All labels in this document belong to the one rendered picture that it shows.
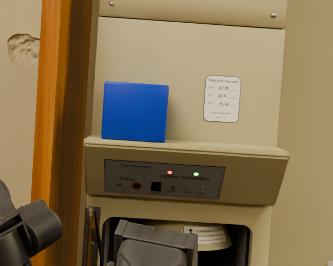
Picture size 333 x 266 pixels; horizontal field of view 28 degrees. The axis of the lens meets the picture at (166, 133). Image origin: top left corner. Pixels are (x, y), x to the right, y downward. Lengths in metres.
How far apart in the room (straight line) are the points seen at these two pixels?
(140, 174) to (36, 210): 0.19
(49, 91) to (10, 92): 0.55
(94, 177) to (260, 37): 0.37
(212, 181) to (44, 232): 0.29
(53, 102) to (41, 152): 0.08
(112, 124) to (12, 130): 0.60
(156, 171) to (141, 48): 0.22
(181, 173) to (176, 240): 0.45
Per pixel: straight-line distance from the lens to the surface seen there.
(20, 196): 1.61
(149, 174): 1.07
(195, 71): 1.14
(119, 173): 1.07
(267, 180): 1.08
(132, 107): 1.03
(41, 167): 1.06
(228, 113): 1.14
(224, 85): 1.14
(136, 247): 0.61
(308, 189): 1.62
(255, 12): 1.15
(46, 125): 1.06
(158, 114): 1.02
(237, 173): 1.06
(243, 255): 1.22
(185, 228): 1.18
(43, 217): 0.98
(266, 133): 1.15
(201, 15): 1.14
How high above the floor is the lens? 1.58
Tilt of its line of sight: 3 degrees down
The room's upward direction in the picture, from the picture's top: 4 degrees clockwise
